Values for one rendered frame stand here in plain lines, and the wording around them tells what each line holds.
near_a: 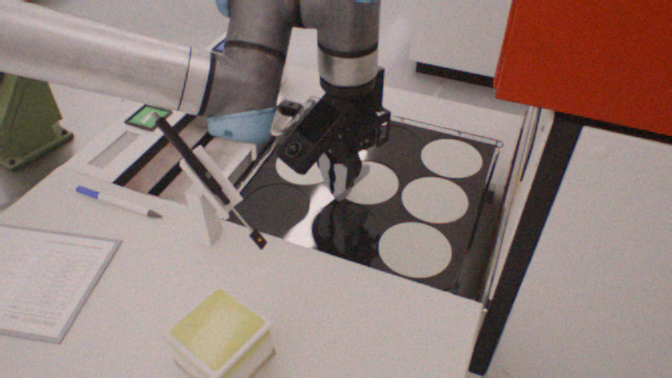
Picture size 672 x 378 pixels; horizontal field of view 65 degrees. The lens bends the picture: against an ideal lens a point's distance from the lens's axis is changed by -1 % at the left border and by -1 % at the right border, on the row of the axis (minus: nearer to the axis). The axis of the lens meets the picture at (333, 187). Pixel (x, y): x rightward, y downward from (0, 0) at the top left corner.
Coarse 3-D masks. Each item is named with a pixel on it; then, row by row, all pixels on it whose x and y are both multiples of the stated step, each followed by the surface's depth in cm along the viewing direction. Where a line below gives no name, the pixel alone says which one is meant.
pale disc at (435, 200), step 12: (420, 180) 84; (432, 180) 84; (444, 180) 84; (408, 192) 82; (420, 192) 82; (432, 192) 82; (444, 192) 82; (456, 192) 82; (408, 204) 80; (420, 204) 80; (432, 204) 80; (444, 204) 80; (456, 204) 80; (468, 204) 81; (420, 216) 79; (432, 216) 79; (444, 216) 79; (456, 216) 79
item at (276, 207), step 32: (384, 128) 95; (416, 128) 95; (384, 160) 88; (416, 160) 88; (256, 192) 82; (288, 192) 83; (320, 192) 82; (480, 192) 82; (256, 224) 77; (288, 224) 77; (320, 224) 77; (352, 224) 77; (384, 224) 77; (448, 224) 77; (352, 256) 73; (448, 288) 69
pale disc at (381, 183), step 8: (376, 168) 87; (384, 168) 87; (368, 176) 85; (376, 176) 85; (384, 176) 85; (392, 176) 85; (360, 184) 84; (368, 184) 84; (376, 184) 84; (384, 184) 84; (392, 184) 84; (352, 192) 82; (360, 192) 82; (368, 192) 82; (376, 192) 82; (384, 192) 82; (392, 192) 82; (352, 200) 81; (360, 200) 81; (368, 200) 81; (376, 200) 81; (384, 200) 81
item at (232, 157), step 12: (276, 120) 100; (216, 144) 94; (228, 144) 94; (240, 144) 94; (264, 144) 98; (216, 156) 92; (228, 156) 92; (240, 156) 92; (252, 156) 94; (228, 168) 90; (240, 168) 91; (180, 180) 87; (192, 180) 87; (168, 192) 85; (180, 192) 85
